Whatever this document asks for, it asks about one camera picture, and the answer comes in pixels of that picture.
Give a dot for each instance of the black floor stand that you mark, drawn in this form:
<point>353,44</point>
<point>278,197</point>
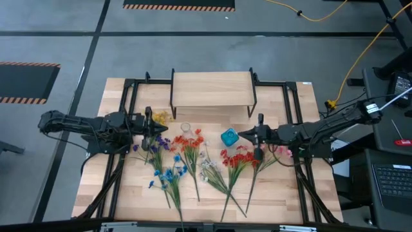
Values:
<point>394,25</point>

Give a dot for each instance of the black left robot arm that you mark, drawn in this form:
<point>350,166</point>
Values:
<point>80,124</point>

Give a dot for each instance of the purple artificial flower bunch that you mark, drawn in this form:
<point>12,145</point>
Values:
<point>159,140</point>

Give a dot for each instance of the blue artificial flower bunch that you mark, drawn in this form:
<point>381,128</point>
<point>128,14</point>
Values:
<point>169,175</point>

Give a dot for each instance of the black keyboard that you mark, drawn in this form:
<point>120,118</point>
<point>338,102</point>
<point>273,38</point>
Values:
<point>394,183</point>

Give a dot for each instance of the white artificial flower bunch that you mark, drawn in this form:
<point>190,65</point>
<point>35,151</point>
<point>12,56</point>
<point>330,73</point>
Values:
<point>215,178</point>

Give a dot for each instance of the black handheld screen device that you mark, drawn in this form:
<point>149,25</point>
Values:
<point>402,87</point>

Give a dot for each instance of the pink artificial flower bunch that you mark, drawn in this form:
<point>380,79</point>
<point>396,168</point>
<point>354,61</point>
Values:
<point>284,151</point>

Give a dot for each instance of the black hazard-striped floor mat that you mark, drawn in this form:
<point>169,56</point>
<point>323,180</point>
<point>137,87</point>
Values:
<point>178,3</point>
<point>22,82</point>

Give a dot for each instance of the silver aluminium frame post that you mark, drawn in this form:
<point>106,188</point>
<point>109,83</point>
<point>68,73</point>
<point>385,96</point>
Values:
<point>297,228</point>
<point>117,226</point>

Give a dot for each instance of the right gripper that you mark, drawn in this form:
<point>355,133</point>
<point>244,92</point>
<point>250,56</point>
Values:
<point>268,133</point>

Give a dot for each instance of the wooden shelf with black legs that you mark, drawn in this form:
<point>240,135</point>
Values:
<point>212,88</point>

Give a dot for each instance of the blue glass vase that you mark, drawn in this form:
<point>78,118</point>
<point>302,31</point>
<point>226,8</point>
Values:
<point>229,138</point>

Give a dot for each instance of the thin white rod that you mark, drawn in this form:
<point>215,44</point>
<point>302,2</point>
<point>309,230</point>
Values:
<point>397,97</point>

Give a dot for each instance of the dark grey desk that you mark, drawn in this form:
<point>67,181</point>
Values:
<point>386,135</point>

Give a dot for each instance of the green stems bouquet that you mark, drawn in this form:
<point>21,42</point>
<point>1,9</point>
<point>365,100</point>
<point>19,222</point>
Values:
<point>236,161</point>

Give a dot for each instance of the orange artificial flower bunch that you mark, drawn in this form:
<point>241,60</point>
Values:
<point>179,140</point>

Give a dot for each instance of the black floor stand foot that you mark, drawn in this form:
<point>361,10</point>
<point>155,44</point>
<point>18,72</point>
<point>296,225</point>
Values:
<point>11,147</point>

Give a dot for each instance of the clear glass vase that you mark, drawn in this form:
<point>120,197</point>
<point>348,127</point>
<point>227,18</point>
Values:
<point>186,127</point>

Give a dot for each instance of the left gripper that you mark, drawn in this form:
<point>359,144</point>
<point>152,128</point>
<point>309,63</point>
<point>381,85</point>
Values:
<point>137,124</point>

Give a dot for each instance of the black metal rig frame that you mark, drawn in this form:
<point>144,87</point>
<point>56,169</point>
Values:
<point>273,83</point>

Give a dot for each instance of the yellow artificial flower bunch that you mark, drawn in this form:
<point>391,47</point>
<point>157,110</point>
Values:
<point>162,117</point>

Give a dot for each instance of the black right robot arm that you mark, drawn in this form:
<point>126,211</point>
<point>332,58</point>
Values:
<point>322,127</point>

